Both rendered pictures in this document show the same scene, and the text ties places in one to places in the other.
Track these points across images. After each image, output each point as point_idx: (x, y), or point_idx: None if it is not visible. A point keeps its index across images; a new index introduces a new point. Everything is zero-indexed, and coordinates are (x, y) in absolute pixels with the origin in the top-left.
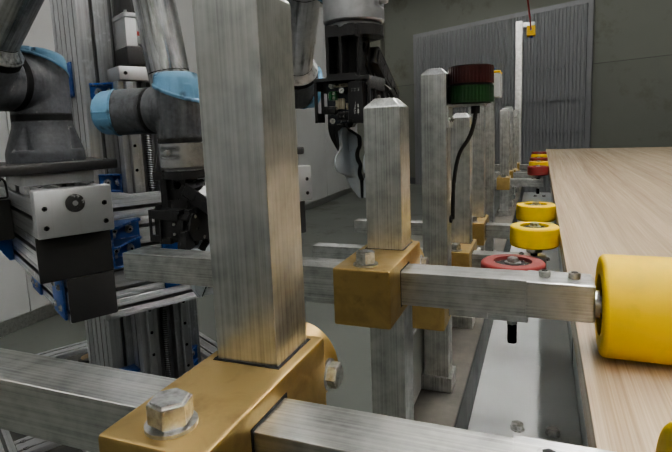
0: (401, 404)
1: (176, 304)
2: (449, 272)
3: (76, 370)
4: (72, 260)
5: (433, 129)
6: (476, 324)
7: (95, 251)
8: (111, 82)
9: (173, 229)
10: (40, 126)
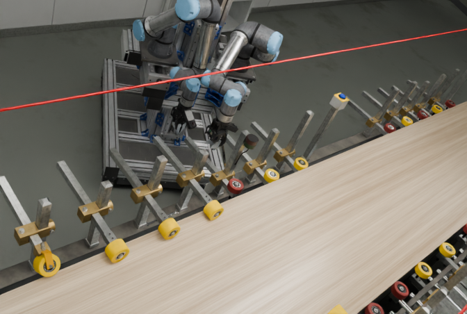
0: (185, 196)
1: None
2: (195, 185)
3: (133, 175)
4: (153, 92)
5: (238, 144)
6: (252, 184)
7: (160, 92)
8: (194, 23)
9: (176, 116)
10: (160, 45)
